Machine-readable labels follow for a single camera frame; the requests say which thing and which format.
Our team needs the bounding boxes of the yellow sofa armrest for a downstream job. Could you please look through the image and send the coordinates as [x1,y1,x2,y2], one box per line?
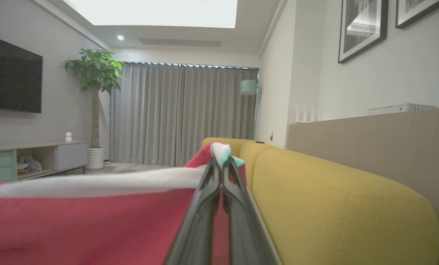
[202,137,255,157]

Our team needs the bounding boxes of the bright ceiling light panel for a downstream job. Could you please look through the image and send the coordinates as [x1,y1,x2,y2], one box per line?
[63,0,238,29]

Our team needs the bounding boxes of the yellow sofa back cushion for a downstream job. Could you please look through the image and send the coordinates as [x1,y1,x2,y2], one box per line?
[252,148,439,265]
[239,142,279,192]

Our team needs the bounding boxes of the large black framed picture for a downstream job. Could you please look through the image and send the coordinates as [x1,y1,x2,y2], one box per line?
[338,0,389,64]

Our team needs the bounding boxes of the grey pleated curtain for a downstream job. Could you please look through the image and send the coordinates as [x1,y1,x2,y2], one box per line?
[109,62,259,167]

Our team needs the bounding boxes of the white ribbed plant pot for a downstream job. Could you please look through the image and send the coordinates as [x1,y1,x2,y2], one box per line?
[86,147,105,170]

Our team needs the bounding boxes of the red shorts with white trim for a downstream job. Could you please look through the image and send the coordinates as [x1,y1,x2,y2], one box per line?
[0,142,247,265]

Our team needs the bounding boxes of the green leafy indoor tree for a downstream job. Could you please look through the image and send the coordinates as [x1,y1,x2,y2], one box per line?
[63,48,126,149]

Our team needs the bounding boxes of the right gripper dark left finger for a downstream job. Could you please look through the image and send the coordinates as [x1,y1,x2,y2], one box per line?
[163,156,223,265]

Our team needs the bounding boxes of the soft toys in cabinet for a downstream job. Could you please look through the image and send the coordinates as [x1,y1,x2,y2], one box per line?
[17,155,42,173]

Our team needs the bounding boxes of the beige half-height partition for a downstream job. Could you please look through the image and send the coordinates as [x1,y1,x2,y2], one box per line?
[286,107,439,265]

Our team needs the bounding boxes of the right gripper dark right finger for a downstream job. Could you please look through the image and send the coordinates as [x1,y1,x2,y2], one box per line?
[222,156,279,265]

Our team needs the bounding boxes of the flat white slatted device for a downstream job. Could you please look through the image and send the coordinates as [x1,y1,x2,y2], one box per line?
[367,103,437,116]

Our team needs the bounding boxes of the low wooden tv cabinet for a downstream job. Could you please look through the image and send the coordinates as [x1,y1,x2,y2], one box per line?
[0,141,88,183]

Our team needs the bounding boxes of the ceiling air vent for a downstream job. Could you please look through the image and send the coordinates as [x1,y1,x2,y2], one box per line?
[138,38,222,47]

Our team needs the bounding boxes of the white router with antennas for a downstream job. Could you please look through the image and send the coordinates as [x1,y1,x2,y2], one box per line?
[296,106,323,123]

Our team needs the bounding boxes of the black wall television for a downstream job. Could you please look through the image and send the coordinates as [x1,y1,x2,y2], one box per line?
[0,32,43,114]

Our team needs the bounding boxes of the floor lamp with teal shade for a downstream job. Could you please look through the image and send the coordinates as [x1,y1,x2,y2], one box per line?
[240,79,260,140]

